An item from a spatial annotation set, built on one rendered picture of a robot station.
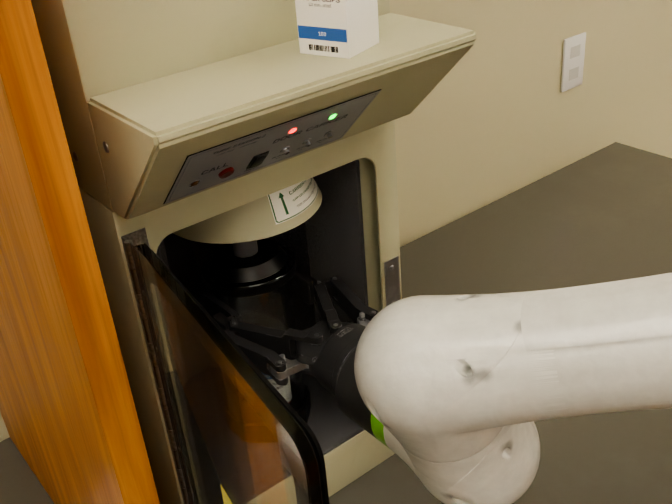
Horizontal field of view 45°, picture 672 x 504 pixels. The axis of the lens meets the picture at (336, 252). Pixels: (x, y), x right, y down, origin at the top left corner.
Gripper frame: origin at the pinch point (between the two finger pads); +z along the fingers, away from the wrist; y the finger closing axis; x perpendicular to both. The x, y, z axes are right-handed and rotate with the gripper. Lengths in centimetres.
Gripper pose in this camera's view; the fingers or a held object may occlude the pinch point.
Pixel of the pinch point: (254, 294)
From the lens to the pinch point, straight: 95.0
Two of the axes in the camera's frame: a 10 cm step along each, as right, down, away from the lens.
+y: -7.8, 3.6, -5.1
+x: 0.8, 8.7, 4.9
